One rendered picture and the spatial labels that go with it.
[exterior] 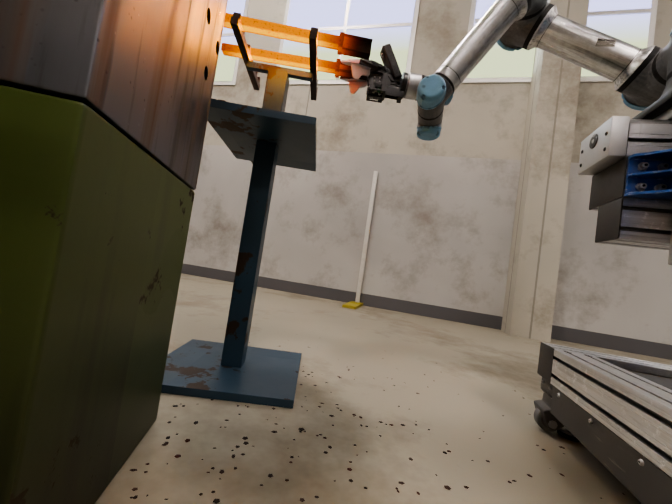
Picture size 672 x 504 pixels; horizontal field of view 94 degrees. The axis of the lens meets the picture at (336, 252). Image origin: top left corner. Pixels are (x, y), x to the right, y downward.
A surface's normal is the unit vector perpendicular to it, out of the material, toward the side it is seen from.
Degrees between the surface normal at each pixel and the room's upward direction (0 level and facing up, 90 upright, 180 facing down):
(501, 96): 90
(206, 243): 90
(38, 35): 90
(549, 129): 90
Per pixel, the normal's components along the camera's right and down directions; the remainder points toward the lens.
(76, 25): 0.19, -0.02
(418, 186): -0.25, -0.08
